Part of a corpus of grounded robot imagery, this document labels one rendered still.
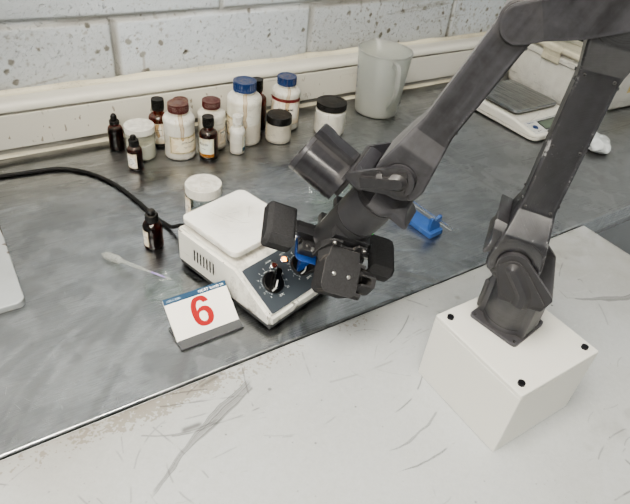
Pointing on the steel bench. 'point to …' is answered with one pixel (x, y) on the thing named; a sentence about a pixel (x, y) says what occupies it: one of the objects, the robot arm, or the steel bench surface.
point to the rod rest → (426, 225)
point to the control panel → (293, 285)
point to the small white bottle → (237, 135)
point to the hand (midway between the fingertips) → (312, 259)
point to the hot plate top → (230, 222)
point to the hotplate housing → (209, 253)
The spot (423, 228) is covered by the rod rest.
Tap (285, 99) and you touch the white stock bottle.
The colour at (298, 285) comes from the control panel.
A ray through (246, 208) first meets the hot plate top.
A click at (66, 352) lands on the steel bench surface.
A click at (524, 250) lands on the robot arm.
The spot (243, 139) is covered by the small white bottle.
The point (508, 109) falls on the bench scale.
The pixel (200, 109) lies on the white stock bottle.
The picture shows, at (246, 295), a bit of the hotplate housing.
